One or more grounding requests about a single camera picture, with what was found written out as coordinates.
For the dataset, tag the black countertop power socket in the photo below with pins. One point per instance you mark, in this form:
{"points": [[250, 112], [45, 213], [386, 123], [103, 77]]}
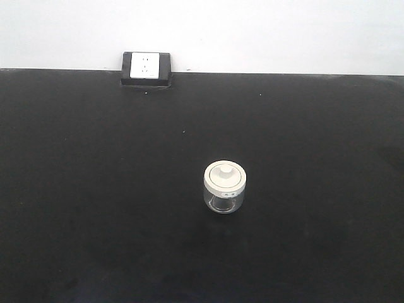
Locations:
{"points": [[146, 70]]}

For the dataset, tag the glass jar with white lid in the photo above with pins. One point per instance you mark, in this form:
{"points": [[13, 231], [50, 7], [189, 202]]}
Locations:
{"points": [[224, 186]]}

